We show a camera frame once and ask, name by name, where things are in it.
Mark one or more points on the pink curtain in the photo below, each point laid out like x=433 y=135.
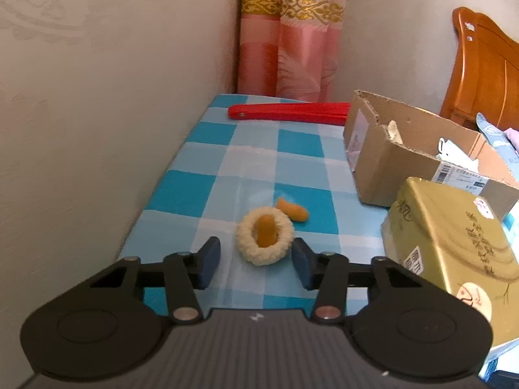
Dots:
x=292 y=48

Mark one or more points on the cream scrunchie with orange ears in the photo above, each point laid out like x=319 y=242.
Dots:
x=247 y=239

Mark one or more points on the pink floral pillow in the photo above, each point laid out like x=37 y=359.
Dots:
x=514 y=137

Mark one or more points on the blue checkered tablecloth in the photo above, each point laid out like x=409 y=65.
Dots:
x=211 y=186

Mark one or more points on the wooden headboard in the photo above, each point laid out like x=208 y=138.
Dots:
x=486 y=73

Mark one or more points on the gold tissue pack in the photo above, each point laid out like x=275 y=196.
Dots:
x=446 y=231

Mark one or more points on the cardboard box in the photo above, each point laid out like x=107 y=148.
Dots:
x=385 y=170

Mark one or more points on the blue floral pillow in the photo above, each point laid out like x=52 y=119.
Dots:
x=496 y=137

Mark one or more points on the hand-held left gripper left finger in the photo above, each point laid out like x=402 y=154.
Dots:
x=209 y=263

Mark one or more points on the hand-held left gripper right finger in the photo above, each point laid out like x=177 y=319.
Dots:
x=302 y=265

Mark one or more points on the red folding fan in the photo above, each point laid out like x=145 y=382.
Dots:
x=284 y=112

